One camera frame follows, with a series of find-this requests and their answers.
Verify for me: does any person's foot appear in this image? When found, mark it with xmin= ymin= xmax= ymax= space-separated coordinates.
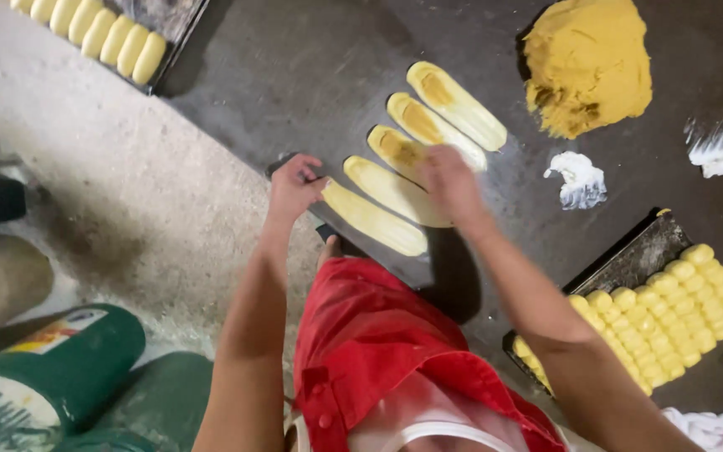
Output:
xmin=316 ymin=234 xmax=345 ymax=272

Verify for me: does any white shortening smear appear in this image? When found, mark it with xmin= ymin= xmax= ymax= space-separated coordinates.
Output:
xmin=544 ymin=151 xmax=608 ymax=211
xmin=683 ymin=116 xmax=723 ymax=180

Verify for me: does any green plastic bucket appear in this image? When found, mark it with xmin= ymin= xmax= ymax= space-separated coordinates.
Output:
xmin=0 ymin=304 xmax=147 ymax=452

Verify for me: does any mound of yellow filling paste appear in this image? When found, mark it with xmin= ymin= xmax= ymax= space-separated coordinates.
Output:
xmin=520 ymin=0 xmax=654 ymax=140

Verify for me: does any white cloth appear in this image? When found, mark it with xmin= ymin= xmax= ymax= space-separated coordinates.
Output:
xmin=661 ymin=407 xmax=723 ymax=452

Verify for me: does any white undershirt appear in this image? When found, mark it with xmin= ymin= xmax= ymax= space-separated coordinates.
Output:
xmin=289 ymin=373 xmax=572 ymax=452

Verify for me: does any red apron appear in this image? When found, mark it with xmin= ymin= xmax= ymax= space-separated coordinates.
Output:
xmin=292 ymin=257 xmax=569 ymax=452

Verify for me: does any person's left hand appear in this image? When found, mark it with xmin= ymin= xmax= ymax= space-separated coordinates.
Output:
xmin=265 ymin=154 xmax=332 ymax=223

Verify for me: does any plain flattened yellow dough strip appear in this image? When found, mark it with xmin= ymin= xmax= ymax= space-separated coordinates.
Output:
xmin=320 ymin=179 xmax=429 ymax=258
xmin=343 ymin=155 xmax=454 ymax=229

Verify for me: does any row of shaped dough rolls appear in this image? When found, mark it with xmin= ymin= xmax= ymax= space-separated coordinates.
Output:
xmin=10 ymin=0 xmax=168 ymax=87

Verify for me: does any dark baking tray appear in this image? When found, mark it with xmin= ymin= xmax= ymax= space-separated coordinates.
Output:
xmin=503 ymin=207 xmax=695 ymax=398
xmin=10 ymin=0 xmax=210 ymax=96

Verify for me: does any flattened dough strip with filling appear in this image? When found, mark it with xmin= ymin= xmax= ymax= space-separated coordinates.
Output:
xmin=407 ymin=61 xmax=508 ymax=153
xmin=387 ymin=92 xmax=489 ymax=173
xmin=367 ymin=124 xmax=439 ymax=190

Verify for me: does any person's right hand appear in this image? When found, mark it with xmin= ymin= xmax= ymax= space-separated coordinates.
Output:
xmin=421 ymin=144 xmax=494 ymax=238

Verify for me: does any batch of small dough pieces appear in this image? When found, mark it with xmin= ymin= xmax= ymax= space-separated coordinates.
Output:
xmin=512 ymin=244 xmax=723 ymax=398

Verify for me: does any green plastic container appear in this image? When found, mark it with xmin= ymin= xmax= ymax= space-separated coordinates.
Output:
xmin=54 ymin=352 xmax=215 ymax=452

